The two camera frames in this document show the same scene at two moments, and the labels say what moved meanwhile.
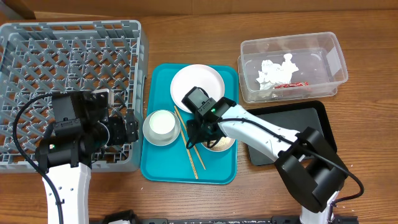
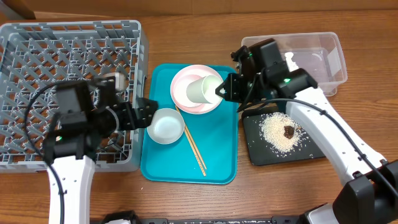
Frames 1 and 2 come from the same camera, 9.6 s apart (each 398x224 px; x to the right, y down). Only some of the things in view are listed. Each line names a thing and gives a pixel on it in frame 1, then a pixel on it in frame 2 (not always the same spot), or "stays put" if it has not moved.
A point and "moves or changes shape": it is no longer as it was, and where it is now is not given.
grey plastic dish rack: [42, 58] stays put
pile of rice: [223, 143] moves or changes shape
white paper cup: [161, 124] → [204, 89]
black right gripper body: [197, 130] → [235, 88]
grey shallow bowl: [158, 142] moves or changes shape
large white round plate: [199, 76] stays put
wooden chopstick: [185, 142] → [192, 146]
